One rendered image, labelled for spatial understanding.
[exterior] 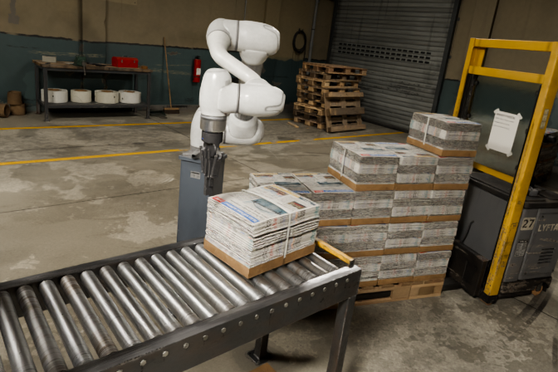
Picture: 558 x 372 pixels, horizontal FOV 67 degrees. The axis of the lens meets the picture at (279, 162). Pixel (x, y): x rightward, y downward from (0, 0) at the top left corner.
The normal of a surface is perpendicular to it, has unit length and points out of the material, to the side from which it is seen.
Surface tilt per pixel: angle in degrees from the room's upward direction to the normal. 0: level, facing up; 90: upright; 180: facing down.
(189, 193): 90
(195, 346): 90
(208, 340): 90
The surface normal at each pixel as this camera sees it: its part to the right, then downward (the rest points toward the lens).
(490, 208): -0.94, -0.01
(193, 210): -0.27, 0.23
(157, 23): 0.63, 0.28
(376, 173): 0.36, 0.29
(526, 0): -0.76, 0.09
